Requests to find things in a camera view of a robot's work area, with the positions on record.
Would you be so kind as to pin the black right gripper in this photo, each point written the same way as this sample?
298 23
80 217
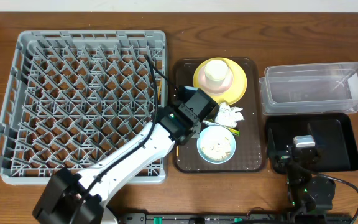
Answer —
283 158

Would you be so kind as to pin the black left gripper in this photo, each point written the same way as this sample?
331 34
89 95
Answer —
196 125

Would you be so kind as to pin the cream cup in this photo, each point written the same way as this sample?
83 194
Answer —
216 70

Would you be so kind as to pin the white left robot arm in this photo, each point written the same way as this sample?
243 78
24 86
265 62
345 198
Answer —
82 197

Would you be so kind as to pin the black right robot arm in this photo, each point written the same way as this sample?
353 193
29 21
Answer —
308 192

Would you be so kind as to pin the black waste bin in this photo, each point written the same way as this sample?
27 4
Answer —
332 133

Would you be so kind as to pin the grey dishwasher rack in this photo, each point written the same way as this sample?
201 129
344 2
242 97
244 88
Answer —
75 96

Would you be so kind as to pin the green snack wrapper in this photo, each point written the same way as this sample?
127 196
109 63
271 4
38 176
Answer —
212 123

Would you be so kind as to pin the dark brown serving tray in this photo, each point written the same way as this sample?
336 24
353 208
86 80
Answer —
250 144

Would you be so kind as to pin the blue bowl with food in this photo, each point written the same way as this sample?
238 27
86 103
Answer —
216 144

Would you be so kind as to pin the crumpled white napkin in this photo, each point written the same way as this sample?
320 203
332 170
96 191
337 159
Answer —
229 116

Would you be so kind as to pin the yellow plate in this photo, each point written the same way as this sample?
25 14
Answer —
238 87

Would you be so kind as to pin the clear plastic bin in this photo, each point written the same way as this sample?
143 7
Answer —
310 89

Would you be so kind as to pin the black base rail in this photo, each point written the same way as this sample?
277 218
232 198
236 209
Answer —
253 217

